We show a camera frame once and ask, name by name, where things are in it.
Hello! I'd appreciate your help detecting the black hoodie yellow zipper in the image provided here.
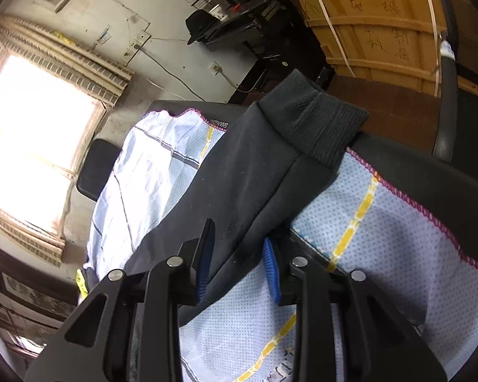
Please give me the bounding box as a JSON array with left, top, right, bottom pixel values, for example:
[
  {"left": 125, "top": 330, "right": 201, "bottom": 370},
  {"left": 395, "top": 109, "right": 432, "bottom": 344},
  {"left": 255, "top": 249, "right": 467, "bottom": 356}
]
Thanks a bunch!
[{"left": 126, "top": 72, "right": 369, "bottom": 324}]

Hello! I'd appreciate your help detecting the light blue striped bedsheet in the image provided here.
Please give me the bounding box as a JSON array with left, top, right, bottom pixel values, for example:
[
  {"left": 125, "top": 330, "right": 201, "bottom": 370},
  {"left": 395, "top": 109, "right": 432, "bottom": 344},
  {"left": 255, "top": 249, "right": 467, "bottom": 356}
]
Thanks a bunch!
[{"left": 86, "top": 110, "right": 478, "bottom": 381}]

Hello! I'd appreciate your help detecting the black office chair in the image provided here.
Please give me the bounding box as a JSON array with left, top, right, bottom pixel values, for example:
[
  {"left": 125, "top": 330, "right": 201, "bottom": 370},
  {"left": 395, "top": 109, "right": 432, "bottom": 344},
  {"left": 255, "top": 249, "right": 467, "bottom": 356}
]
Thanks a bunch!
[{"left": 76, "top": 139, "right": 121, "bottom": 202}]

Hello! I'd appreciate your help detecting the dark framed landscape painting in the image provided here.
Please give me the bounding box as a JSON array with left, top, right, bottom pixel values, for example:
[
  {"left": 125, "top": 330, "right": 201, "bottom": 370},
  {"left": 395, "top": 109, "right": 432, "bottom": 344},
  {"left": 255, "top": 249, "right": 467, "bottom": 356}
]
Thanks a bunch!
[{"left": 0, "top": 249, "right": 78, "bottom": 322}]

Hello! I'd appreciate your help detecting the right checkered curtain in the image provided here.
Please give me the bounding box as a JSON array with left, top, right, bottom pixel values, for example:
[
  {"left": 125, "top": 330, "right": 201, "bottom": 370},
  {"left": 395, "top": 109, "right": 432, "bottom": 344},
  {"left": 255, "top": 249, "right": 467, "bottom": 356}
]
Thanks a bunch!
[{"left": 0, "top": 15, "right": 134, "bottom": 108}]

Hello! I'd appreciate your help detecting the bright window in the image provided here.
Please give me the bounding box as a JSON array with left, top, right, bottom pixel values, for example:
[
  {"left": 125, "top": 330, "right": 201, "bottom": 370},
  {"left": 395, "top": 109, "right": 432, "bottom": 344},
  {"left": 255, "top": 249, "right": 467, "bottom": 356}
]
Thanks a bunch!
[{"left": 0, "top": 55, "right": 104, "bottom": 234}]

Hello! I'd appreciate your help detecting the black hat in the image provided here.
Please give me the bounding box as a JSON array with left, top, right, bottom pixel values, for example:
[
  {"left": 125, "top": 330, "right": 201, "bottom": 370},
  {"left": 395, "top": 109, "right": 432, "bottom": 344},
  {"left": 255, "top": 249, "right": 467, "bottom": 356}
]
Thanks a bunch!
[{"left": 185, "top": 10, "right": 225, "bottom": 46}]

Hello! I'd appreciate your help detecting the black computer desk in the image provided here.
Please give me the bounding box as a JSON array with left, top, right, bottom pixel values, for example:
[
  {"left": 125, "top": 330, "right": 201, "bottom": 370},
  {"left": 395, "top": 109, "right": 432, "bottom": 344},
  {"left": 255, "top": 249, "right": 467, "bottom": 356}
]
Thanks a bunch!
[{"left": 201, "top": 0, "right": 335, "bottom": 104}]

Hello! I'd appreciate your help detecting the wooden crate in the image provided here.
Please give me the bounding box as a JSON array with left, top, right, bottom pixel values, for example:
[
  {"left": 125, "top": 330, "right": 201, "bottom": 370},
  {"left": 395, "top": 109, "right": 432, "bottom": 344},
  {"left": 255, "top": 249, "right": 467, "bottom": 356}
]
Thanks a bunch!
[{"left": 300, "top": 0, "right": 446, "bottom": 97}]

